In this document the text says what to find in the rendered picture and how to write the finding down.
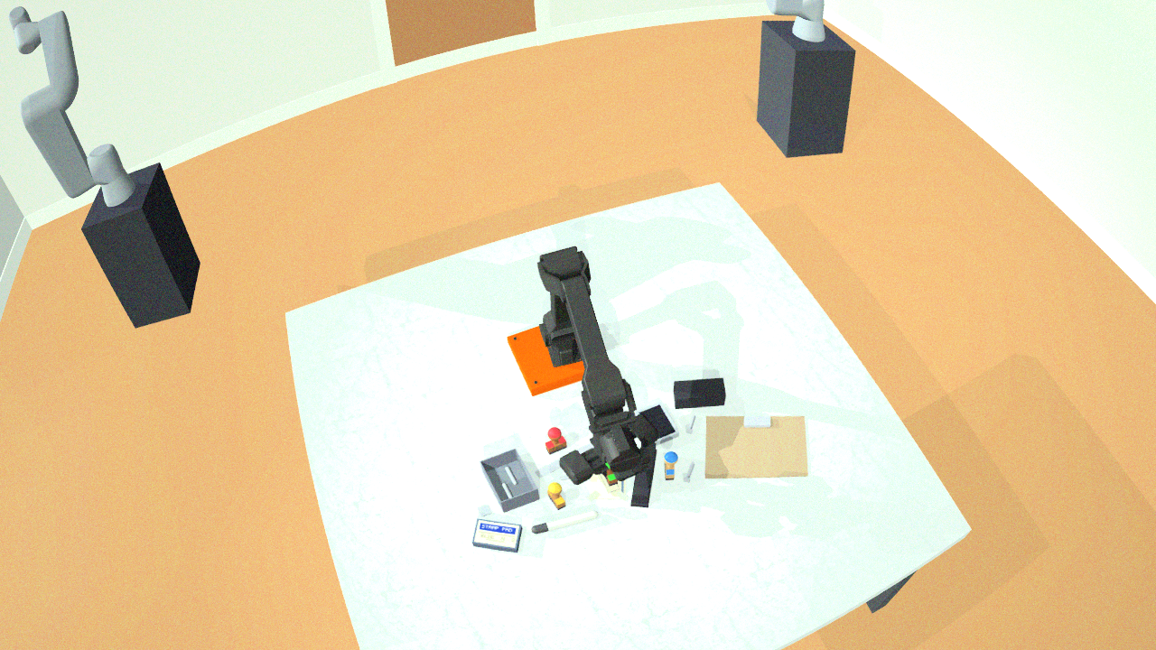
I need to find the orange and red rubber stamp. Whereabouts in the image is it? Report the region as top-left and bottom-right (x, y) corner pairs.
(544, 427), (566, 455)

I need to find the cream paper card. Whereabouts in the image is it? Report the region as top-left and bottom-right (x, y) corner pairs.
(587, 474), (628, 502)

